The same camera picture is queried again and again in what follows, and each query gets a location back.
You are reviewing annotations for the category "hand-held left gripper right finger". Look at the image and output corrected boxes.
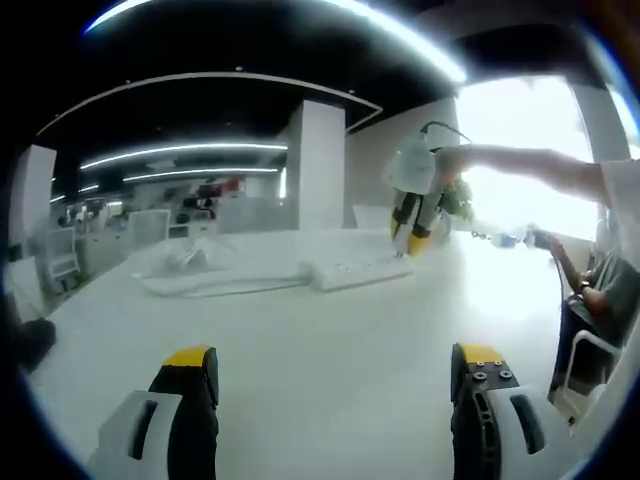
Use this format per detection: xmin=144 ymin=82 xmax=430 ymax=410
xmin=448 ymin=342 xmax=572 ymax=480

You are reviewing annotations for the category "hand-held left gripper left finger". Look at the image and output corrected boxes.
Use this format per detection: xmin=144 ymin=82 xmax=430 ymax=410
xmin=85 ymin=344 xmax=221 ymax=480

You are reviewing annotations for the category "white power strip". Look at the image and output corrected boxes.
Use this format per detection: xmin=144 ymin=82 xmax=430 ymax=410
xmin=298 ymin=234 xmax=416 ymax=293

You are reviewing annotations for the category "white desk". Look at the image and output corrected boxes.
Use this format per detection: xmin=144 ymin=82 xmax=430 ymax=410
xmin=22 ymin=227 xmax=571 ymax=480

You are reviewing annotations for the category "person's right hand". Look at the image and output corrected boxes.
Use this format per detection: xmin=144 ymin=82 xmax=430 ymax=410
xmin=432 ymin=144 xmax=472 ymax=178

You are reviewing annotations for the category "green plant in white pot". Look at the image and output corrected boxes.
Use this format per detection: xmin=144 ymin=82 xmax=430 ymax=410
xmin=435 ymin=175 xmax=477 ymax=236

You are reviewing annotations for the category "blue small object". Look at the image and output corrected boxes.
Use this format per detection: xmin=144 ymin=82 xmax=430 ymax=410
xmin=488 ymin=231 xmax=521 ymax=250

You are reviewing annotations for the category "long curved ceiling light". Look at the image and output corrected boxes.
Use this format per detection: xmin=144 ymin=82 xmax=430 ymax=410
xmin=83 ymin=0 xmax=469 ymax=84

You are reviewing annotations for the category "white plastic chair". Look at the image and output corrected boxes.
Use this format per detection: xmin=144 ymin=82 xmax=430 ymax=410
xmin=547 ymin=327 xmax=626 ymax=421

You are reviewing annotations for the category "black flat object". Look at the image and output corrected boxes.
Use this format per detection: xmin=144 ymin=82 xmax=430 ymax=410
xmin=7 ymin=318 xmax=57 ymax=374

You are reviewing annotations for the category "white office chair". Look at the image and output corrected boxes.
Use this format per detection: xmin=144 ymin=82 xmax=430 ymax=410
xmin=44 ymin=226 xmax=82 ymax=289
xmin=127 ymin=209 xmax=172 ymax=259

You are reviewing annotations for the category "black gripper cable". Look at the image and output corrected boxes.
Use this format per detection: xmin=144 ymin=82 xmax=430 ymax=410
xmin=418 ymin=120 xmax=474 ymax=147

